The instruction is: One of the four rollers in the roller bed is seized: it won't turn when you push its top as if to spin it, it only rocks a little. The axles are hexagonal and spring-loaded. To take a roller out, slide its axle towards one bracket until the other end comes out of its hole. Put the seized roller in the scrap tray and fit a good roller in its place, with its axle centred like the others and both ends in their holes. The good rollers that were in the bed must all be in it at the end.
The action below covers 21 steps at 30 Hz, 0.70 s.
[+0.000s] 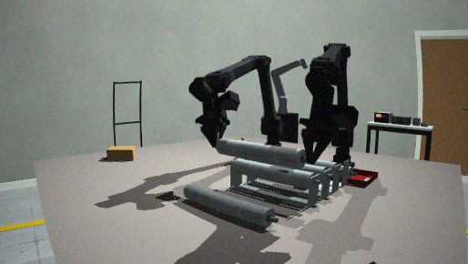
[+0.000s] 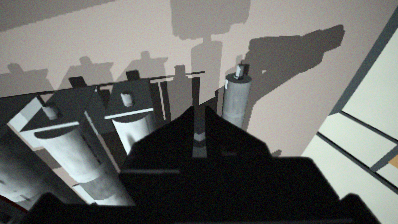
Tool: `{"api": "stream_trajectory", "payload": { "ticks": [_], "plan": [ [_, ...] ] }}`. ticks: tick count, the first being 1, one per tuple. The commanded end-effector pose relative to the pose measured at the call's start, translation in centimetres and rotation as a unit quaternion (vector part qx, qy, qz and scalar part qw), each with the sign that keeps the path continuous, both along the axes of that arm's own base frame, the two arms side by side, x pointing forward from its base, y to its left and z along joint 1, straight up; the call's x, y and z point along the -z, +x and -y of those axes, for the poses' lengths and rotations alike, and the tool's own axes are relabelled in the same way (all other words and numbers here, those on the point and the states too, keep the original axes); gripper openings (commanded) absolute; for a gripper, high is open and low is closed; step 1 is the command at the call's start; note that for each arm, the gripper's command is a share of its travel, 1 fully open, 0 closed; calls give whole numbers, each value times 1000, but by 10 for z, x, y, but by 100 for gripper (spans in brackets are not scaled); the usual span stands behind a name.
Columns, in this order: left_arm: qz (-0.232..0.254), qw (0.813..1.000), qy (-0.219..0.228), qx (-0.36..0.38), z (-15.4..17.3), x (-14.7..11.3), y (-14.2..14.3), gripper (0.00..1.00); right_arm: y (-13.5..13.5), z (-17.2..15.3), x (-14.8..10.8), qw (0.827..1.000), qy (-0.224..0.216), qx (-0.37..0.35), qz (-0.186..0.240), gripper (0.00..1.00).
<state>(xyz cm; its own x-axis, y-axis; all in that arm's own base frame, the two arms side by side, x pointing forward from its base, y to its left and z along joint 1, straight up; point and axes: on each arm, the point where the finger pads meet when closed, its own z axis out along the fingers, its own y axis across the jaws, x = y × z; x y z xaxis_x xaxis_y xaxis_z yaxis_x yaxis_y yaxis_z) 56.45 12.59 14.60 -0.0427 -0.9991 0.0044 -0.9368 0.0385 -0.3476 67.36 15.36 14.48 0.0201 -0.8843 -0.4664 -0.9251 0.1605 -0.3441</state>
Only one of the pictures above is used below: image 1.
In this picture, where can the red scrap tray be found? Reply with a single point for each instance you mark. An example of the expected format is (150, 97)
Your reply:
(363, 177)

